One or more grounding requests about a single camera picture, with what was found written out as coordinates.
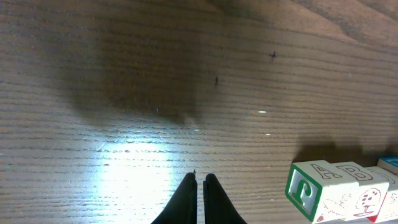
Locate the white block red print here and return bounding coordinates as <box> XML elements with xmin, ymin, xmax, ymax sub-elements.
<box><xmin>368</xmin><ymin>166</ymin><xmax>397</xmax><ymax>223</ymax></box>

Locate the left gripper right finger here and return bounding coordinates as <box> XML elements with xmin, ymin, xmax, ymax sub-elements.
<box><xmin>203</xmin><ymin>174</ymin><xmax>247</xmax><ymax>224</ymax></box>

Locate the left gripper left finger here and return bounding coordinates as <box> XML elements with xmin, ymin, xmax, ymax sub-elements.
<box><xmin>152</xmin><ymin>172</ymin><xmax>198</xmax><ymax>224</ymax></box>

